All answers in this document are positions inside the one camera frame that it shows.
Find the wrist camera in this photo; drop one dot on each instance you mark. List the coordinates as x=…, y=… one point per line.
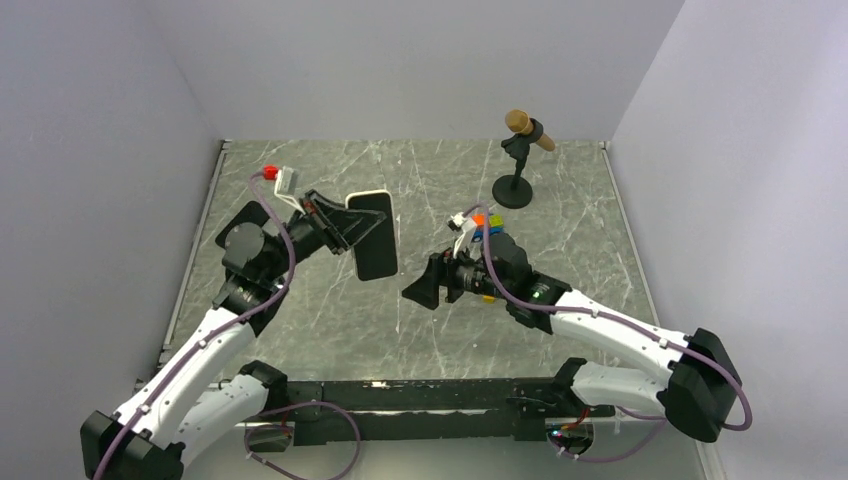
x=285, y=180
x=463, y=225

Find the beige phone case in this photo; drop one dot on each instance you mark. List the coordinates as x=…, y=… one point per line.
x=371, y=195

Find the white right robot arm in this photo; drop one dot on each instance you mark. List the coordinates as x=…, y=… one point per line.
x=687, y=379

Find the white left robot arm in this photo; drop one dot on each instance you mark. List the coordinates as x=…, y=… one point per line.
x=259, y=268

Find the black microphone stand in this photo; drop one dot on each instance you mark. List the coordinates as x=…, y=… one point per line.
x=514, y=191

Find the wooden microphone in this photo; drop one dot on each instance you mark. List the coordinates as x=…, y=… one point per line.
x=522, y=124

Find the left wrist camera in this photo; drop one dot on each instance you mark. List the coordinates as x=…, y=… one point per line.
x=285, y=180

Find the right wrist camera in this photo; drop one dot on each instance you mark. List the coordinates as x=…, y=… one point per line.
x=463, y=225

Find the black phone near left edge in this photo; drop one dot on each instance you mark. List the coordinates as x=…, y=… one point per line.
x=252, y=212

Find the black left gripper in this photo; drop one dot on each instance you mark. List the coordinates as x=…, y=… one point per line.
x=340, y=226

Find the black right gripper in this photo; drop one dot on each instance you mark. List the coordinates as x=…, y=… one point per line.
x=425, y=290

